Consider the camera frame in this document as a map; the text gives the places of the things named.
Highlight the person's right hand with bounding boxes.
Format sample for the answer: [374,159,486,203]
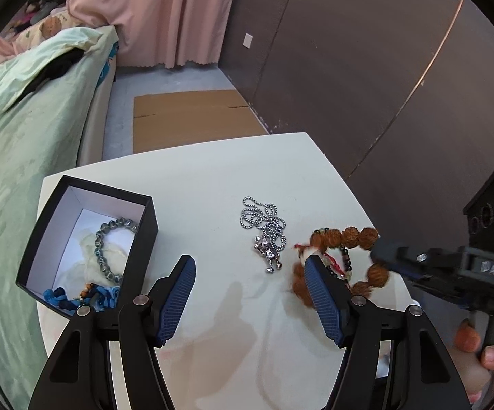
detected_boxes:
[448,319,494,405]

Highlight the silver ball chain necklace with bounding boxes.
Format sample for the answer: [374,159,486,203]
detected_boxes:
[239,195,288,275]

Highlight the floral pillow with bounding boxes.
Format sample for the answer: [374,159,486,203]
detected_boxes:
[13,8,82,50]

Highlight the large brown rudraksha bracelet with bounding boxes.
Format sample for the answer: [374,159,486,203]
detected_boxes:
[287,225,392,309]

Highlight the white wall socket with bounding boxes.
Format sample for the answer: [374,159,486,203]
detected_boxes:
[242,33,253,49]

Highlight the sheer white organza pouch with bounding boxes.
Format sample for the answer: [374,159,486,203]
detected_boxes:
[53,230,133,297]

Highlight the flattened brown cardboard box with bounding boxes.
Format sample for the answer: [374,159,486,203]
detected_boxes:
[133,89,267,154]

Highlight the black jewelry box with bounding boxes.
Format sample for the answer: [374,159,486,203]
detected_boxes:
[16,176,158,317]

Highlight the green bed quilt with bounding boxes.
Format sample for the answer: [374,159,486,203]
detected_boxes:
[0,26,118,409]

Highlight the small dark bead bracelet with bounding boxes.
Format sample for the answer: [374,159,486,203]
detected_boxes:
[293,242,354,293]

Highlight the white bed frame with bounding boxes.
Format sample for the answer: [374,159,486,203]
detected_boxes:
[75,50,120,168]

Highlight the pink curtain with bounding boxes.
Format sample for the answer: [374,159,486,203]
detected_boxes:
[66,0,233,69]

